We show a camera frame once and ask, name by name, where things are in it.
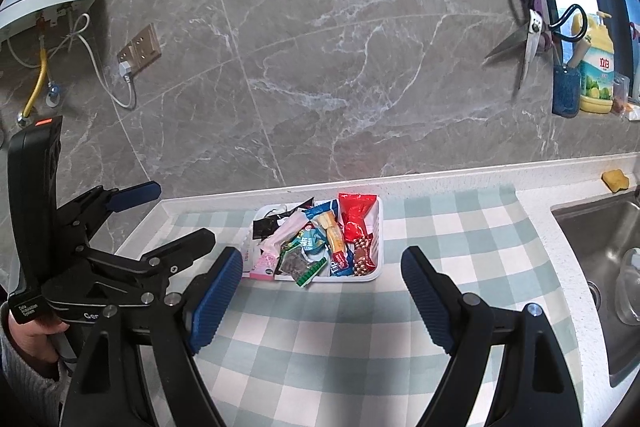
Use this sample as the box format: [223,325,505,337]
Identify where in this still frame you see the pink snack packet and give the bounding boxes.
[250,209,308,281]

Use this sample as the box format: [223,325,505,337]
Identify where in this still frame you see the black snack packet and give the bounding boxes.
[252,197,314,239]

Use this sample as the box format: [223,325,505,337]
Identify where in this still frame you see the red snack bag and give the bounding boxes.
[337,193,376,243]

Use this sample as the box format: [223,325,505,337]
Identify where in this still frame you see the blue snack packet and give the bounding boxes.
[305,199,352,277]

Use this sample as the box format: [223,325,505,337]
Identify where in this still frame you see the left hand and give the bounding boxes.
[8,312,68,373]

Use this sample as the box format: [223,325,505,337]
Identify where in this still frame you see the clear green red packet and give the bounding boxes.
[277,242,329,287]

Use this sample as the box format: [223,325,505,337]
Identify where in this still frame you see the white plastic tray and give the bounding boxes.
[241,193,384,287]

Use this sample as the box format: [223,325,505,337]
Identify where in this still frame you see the brown red chocolate packet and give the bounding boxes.
[354,234,376,277]

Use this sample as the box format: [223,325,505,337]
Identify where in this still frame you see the checkered tablecloth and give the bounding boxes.
[196,186,582,426]

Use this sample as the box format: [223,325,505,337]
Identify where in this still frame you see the teal round packet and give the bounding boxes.
[298,223,326,256]

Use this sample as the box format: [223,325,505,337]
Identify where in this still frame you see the steel sink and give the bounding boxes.
[552,192,639,387]

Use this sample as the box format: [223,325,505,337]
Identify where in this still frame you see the clear glass cup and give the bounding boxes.
[614,247,639,326]

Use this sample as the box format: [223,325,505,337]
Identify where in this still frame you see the yellow sponge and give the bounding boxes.
[601,169,630,194]

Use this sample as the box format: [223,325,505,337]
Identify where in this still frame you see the blue utensil holder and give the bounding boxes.
[552,65,582,118]

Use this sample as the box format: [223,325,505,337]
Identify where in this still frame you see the yellow dish soap bottle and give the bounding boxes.
[572,11,615,114]

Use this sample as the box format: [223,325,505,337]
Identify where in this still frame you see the kitchen scissors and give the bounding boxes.
[485,0,588,91]

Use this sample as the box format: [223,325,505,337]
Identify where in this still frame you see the yellow gas hose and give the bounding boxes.
[16,33,51,128]

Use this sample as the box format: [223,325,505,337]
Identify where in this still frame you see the wall power socket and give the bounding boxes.
[116,24,162,76]

